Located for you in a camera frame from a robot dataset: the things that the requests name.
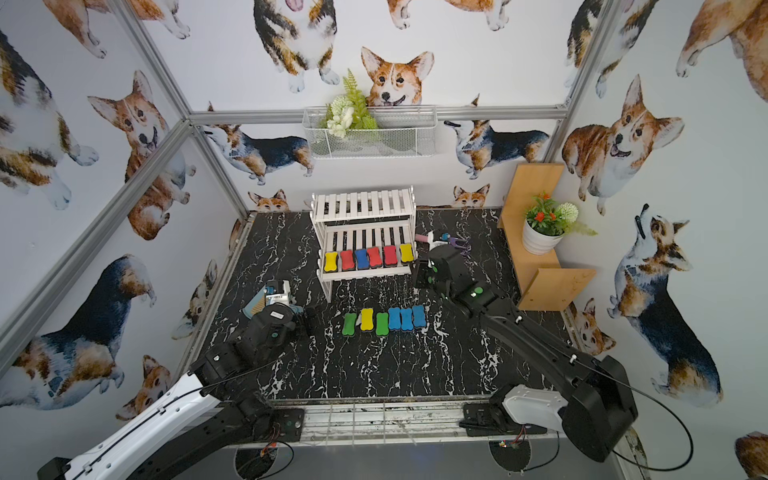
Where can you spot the white wire basket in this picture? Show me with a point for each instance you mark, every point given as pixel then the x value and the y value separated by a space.
pixel 400 132

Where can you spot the red eraser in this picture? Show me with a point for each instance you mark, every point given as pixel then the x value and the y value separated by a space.
pixel 347 260
pixel 374 257
pixel 390 257

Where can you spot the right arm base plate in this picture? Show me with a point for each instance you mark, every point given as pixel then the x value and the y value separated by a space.
pixel 485 419

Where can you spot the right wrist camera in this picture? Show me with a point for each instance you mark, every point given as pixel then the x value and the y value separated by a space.
pixel 435 240

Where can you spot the white wooden shelf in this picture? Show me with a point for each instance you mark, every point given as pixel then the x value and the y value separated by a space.
pixel 360 220

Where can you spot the artificial fern white flowers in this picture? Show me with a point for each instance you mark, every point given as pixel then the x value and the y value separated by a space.
pixel 349 111

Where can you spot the blue eraser top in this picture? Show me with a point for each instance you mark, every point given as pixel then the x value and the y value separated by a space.
pixel 394 319
pixel 419 316
pixel 406 317

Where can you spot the green eraser top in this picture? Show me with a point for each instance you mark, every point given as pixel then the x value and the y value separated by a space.
pixel 382 324
pixel 349 324

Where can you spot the purple pink toy rake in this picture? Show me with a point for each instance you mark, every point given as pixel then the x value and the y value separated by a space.
pixel 457 242

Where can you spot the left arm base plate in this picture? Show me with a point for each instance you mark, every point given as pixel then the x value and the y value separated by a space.
pixel 285 424

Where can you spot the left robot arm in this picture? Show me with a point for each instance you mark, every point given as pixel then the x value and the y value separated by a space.
pixel 204 411

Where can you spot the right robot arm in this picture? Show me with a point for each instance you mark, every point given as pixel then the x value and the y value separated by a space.
pixel 590 400

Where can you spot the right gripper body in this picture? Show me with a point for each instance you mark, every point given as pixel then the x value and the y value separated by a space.
pixel 432 262

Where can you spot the potted plant white pot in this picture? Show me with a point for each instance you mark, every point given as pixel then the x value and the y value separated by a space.
pixel 547 222

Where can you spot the blue eraser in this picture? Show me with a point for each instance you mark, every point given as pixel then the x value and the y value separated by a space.
pixel 394 319
pixel 362 261
pixel 419 316
pixel 406 317

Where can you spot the wooden corner shelf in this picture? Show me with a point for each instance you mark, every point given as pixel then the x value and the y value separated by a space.
pixel 544 284

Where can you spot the yellow eraser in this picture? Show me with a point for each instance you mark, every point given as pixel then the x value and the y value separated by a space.
pixel 367 319
pixel 330 262
pixel 407 255

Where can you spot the teal dustpan with brush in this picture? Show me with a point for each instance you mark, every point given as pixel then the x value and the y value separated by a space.
pixel 256 304

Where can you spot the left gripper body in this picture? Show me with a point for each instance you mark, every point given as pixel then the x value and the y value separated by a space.
pixel 302 323

